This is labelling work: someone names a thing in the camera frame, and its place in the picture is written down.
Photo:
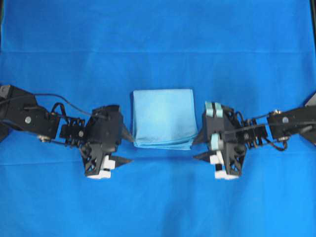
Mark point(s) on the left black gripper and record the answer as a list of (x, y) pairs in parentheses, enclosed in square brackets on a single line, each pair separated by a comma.
[(104, 132)]

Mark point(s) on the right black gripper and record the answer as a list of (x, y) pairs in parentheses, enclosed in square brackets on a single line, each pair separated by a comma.
[(222, 134)]

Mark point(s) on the light blue towel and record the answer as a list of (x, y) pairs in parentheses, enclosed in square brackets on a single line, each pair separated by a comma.
[(164, 119)]

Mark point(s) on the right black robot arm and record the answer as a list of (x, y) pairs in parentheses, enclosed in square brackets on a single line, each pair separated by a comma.
[(281, 126)]

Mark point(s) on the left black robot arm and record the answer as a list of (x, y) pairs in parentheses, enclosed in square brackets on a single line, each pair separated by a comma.
[(20, 111)]

